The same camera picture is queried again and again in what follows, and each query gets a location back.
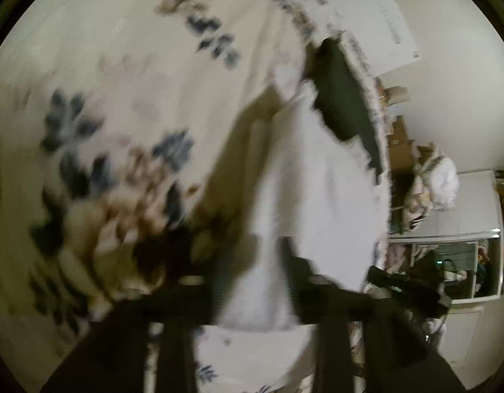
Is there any white headboard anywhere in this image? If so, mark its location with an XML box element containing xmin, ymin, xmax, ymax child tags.
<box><xmin>330</xmin><ymin>0</ymin><xmax>420</xmax><ymax>76</ymax></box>

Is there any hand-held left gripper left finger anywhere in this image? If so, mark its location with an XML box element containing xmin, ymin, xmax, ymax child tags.
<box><xmin>43</xmin><ymin>229</ymin><xmax>221</xmax><ymax>393</ymax></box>

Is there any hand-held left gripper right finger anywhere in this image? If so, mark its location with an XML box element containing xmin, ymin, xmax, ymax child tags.
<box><xmin>279</xmin><ymin>237</ymin><xmax>465</xmax><ymax>393</ymax></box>

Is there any pile of clothes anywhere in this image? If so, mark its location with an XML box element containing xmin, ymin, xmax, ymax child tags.
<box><xmin>403</xmin><ymin>143</ymin><xmax>460</xmax><ymax>230</ymax></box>

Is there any white towel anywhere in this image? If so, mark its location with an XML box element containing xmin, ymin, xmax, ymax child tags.
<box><xmin>190</xmin><ymin>67</ymin><xmax>392</xmax><ymax>332</ymax></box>

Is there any large brown cardboard box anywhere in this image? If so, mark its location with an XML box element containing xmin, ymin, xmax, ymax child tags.
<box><xmin>387</xmin><ymin>117</ymin><xmax>420</xmax><ymax>173</ymax></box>

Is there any black folded garment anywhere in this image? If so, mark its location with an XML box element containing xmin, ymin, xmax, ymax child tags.
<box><xmin>304</xmin><ymin>38</ymin><xmax>386</xmax><ymax>185</ymax></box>

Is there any beige table lamp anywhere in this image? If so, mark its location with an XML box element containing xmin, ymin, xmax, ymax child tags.
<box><xmin>389</xmin><ymin>86</ymin><xmax>411</xmax><ymax>105</ymax></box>

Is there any white wardrobe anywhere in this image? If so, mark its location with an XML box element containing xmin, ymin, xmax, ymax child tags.
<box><xmin>387</xmin><ymin>170</ymin><xmax>504</xmax><ymax>369</ymax></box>

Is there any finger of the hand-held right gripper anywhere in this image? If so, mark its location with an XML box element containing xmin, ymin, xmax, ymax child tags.
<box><xmin>364</xmin><ymin>266</ymin><xmax>453</xmax><ymax>320</ymax></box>

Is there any floral bedsheet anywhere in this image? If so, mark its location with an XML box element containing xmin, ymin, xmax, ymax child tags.
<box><xmin>0</xmin><ymin>0</ymin><xmax>394</xmax><ymax>393</ymax></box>

